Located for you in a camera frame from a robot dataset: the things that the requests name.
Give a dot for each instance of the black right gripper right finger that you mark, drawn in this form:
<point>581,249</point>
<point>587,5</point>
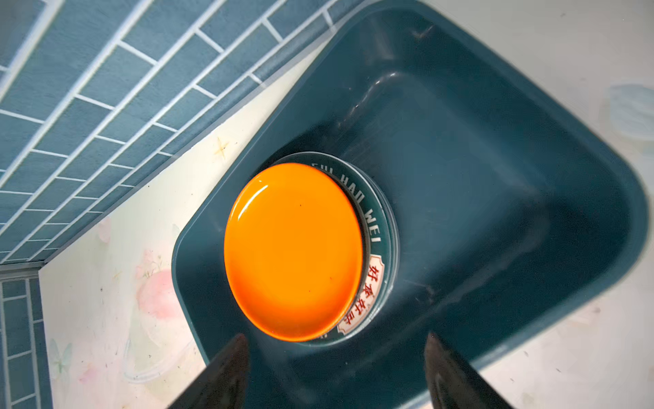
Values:
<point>452,382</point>

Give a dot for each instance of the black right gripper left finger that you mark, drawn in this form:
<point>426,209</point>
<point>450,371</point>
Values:
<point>223,383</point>

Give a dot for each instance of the green rim plate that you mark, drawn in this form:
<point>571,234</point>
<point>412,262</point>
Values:
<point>381,242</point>

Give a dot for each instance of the orange plate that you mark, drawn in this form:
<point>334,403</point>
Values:
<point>293,252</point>

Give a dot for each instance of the teal plastic bin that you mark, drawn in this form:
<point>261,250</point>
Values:
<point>510,211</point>

